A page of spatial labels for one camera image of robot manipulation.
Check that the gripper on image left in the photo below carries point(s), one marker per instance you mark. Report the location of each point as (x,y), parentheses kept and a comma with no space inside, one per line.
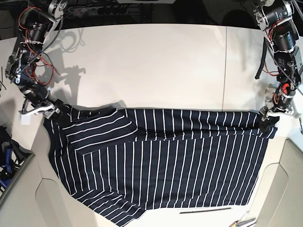
(37,101)

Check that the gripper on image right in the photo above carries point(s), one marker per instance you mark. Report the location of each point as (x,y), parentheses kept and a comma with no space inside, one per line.
(278,102)

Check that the navy white striped T-shirt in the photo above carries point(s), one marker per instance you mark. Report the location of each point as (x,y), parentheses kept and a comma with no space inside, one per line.
(123,162)

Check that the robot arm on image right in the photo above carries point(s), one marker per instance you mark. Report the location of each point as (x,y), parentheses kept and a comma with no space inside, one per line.
(281,57)

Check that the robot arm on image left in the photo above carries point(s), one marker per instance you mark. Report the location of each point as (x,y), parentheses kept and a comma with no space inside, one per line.
(35,23)

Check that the tools at bottom edge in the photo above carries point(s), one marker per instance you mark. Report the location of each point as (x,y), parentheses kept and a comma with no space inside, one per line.
(244,221)

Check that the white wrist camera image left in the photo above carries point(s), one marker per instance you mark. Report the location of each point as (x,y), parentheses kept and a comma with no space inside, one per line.
(25,119)

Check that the black cable ties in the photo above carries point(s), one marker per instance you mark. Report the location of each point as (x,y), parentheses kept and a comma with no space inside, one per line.
(2,86)

